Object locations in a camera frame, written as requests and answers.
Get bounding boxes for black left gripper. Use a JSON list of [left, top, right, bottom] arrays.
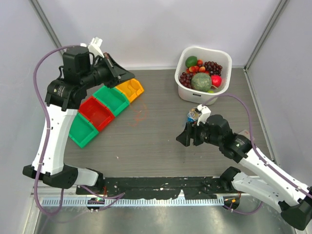
[[80, 52, 135, 89]]

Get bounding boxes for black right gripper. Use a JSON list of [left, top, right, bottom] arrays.
[[176, 117, 222, 147]]

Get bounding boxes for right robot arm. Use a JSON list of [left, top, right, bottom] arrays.
[[176, 115, 312, 231]]

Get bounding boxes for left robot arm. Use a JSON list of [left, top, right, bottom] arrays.
[[22, 45, 135, 195]]

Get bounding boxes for green plastic bin beside yellow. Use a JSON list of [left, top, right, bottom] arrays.
[[93, 86, 130, 117]]

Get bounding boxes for red plastic bin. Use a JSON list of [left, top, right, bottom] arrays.
[[78, 96, 115, 132]]

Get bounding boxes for red and white card box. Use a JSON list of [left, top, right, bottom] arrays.
[[239, 130, 255, 140]]

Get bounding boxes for red apple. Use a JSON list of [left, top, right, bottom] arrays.
[[211, 75, 222, 88]]

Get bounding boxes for white plastic fruit basket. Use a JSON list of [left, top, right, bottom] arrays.
[[175, 46, 232, 105]]

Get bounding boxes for red and yellow peaches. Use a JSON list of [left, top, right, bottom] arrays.
[[186, 59, 207, 74]]

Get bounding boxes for green lime fruit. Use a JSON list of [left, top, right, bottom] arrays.
[[185, 56, 198, 68]]

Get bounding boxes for green plastic bin at end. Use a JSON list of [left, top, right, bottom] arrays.
[[69, 113, 99, 148]]

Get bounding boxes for dark purple grape bunch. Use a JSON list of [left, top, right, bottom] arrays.
[[204, 61, 223, 76]]

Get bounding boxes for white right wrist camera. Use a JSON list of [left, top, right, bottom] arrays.
[[196, 104, 211, 126]]

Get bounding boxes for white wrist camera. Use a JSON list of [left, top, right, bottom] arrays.
[[196, 104, 211, 126], [80, 37, 104, 58]]

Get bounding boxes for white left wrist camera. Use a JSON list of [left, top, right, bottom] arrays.
[[80, 37, 104, 58]]

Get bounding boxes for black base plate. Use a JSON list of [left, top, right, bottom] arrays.
[[89, 176, 237, 200]]

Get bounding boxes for white perforated cable duct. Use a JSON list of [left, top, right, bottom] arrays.
[[41, 197, 224, 207]]

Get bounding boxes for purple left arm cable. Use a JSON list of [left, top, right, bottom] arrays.
[[33, 45, 126, 217]]

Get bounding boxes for aluminium frame post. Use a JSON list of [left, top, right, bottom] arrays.
[[29, 0, 62, 48]]

